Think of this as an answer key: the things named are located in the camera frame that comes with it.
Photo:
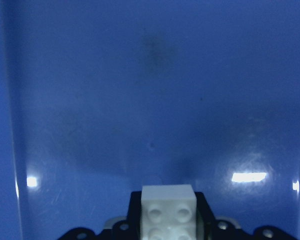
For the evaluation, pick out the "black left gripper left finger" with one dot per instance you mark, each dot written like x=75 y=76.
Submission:
x=126 y=229

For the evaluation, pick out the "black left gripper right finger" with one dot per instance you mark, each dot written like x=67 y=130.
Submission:
x=222 y=229

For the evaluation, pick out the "white toy block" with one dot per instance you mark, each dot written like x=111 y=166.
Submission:
x=168 y=212

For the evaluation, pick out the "blue plastic tray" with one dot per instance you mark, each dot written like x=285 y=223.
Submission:
x=101 y=97

